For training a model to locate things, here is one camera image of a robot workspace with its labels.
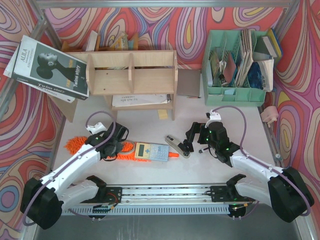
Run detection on orange chenille duster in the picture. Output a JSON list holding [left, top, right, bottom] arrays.
[[64, 134, 180, 164]]

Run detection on yellow blue calculator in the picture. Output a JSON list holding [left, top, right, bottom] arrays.
[[134, 142, 170, 162]]

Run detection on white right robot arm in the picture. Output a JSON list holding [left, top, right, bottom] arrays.
[[183, 121, 315, 223]]

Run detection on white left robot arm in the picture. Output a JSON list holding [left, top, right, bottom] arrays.
[[20, 122, 129, 230]]

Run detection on wooden bookshelf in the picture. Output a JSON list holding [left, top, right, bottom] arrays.
[[85, 49, 179, 122]]

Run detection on grey stapler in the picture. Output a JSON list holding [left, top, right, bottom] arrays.
[[165, 135, 190, 159]]

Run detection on clear tape roll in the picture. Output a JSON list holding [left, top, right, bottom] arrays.
[[119, 140, 136, 155]]

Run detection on brown pencil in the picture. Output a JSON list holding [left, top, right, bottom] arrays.
[[187, 96, 202, 99]]

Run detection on spiral notepad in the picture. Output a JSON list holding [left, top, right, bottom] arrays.
[[112, 94, 171, 107]]

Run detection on grey notebook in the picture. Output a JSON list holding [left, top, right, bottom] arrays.
[[177, 69, 201, 97]]

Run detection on pink pig figurine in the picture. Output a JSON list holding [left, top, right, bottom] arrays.
[[260, 105, 279, 128]]

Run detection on green desk organizer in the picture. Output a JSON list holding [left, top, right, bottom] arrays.
[[201, 29, 267, 107]]

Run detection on white book under stack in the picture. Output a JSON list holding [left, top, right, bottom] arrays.
[[3, 48, 75, 103]]

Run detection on blue yellow book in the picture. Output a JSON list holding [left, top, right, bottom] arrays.
[[260, 28, 283, 60]]

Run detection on black Twins story book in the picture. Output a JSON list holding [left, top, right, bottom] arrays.
[[11, 35, 90, 100]]

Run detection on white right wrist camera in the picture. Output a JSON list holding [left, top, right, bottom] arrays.
[[205, 109, 222, 128]]

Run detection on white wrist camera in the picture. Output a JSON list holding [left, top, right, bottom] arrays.
[[205, 109, 222, 128], [85, 122, 107, 135]]

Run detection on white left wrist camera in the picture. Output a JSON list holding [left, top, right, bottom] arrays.
[[85, 122, 107, 135]]

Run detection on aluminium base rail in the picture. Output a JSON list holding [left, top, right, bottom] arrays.
[[107, 183, 254, 205]]

